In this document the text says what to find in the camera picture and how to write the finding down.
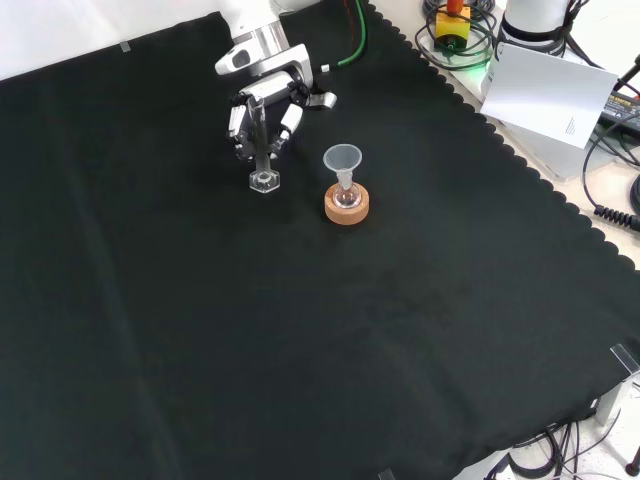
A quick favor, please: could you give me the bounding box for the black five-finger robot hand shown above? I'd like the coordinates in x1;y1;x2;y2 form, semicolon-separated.
214;43;338;164

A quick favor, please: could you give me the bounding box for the clear glass graduated cylinder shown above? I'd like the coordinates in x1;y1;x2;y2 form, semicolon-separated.
247;95;283;195

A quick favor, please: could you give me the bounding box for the clear plastic funnel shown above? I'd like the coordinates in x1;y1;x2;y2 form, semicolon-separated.
322;144;365;187

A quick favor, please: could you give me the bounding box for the small round-bottom glass flask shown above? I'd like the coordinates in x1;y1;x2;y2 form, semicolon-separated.
333;172;362;210

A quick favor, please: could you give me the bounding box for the yellow stop button box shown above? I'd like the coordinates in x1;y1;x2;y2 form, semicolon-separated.
433;0;473;52

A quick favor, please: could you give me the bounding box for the black bench cloth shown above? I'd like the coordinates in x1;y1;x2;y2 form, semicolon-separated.
0;2;640;480

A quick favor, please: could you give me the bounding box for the pale white board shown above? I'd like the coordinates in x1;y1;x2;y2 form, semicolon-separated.
480;41;621;150

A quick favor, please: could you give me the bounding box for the black power adapter yellow label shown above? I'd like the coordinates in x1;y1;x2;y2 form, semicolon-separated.
596;91;640;134

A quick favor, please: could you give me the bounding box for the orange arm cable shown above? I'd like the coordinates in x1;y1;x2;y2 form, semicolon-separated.
343;0;362;47

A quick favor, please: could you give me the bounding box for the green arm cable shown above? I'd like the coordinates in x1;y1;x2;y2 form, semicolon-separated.
320;0;369;73

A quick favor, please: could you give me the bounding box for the cork ring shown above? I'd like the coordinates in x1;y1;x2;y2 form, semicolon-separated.
324;183;372;227

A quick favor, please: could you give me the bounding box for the thin black cable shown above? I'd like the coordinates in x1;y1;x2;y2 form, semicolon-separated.
582;117;640;211

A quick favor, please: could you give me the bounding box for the coiled black cable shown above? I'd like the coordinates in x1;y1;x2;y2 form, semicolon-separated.
593;203;640;232

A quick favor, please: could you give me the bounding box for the black cable bundle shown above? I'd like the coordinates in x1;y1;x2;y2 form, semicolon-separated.
482;418;640;480

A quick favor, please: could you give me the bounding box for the aluminium bench frame post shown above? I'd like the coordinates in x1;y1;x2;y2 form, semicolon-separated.
593;377;640;427

